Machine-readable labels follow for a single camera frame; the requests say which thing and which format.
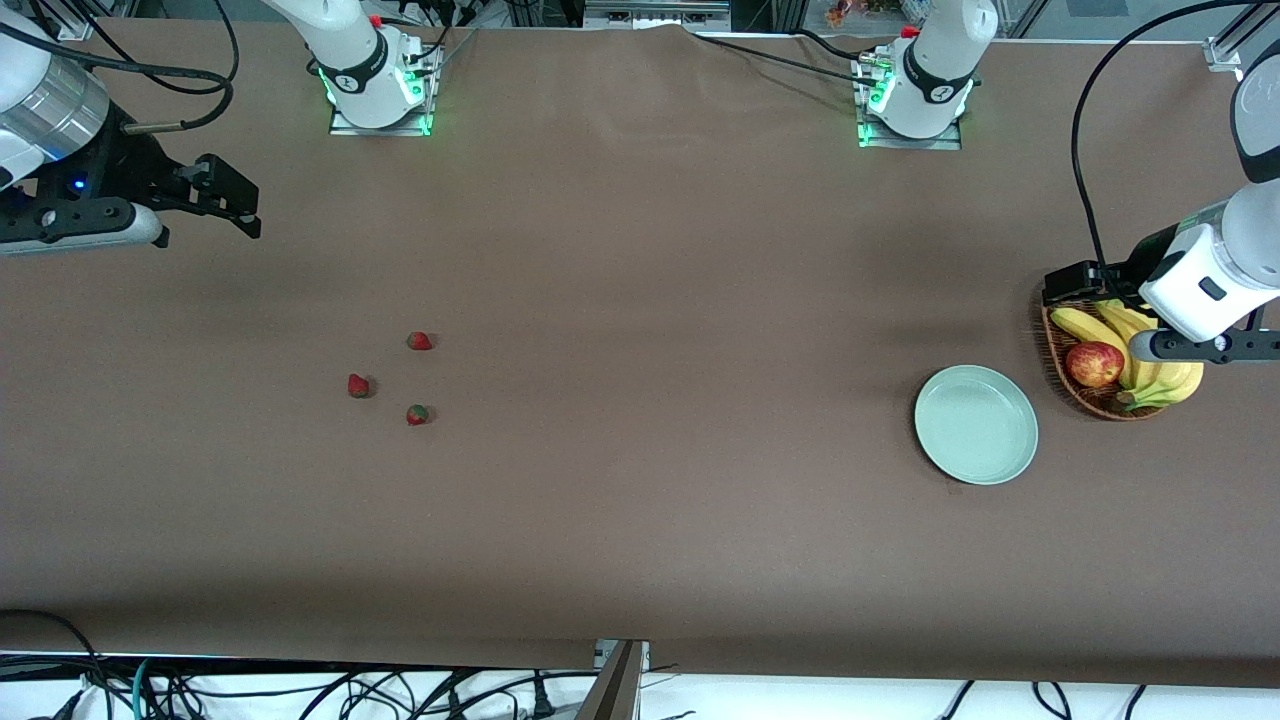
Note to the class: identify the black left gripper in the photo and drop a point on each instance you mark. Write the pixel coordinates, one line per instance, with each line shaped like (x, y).
(1133, 268)

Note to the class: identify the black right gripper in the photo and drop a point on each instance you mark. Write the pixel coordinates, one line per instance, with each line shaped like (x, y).
(128, 163)

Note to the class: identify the red strawberry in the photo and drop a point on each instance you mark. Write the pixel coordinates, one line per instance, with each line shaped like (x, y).
(417, 414)
(419, 341)
(358, 385)

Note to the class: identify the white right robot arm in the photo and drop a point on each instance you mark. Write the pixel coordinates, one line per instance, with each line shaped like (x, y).
(350, 60)

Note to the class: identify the pale green plate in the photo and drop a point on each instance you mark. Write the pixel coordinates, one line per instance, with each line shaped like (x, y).
(976, 425)

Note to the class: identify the yellow banana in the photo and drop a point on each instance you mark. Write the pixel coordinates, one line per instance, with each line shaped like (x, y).
(1085, 325)
(1175, 385)
(1125, 315)

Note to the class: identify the red apple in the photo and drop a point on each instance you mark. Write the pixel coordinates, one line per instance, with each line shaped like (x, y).
(1094, 364)

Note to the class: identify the brown wicker basket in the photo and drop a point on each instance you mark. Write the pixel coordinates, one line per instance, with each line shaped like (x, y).
(1085, 402)

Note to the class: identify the colourful background objects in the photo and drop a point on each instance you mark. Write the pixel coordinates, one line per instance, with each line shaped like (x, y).
(860, 10)

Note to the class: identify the brown table cover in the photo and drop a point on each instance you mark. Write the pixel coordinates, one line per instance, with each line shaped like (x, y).
(640, 300)

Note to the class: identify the grey device box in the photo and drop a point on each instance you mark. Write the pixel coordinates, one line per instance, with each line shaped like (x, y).
(655, 12)

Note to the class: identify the black power plug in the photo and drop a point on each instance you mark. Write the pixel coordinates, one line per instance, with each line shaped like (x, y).
(540, 702)

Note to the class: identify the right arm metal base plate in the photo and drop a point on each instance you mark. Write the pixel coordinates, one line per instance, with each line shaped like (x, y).
(350, 127)

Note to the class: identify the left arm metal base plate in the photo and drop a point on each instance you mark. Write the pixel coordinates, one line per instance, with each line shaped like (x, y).
(940, 143)

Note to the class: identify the aluminium profile post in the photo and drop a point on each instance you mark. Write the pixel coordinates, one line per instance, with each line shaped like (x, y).
(615, 690)

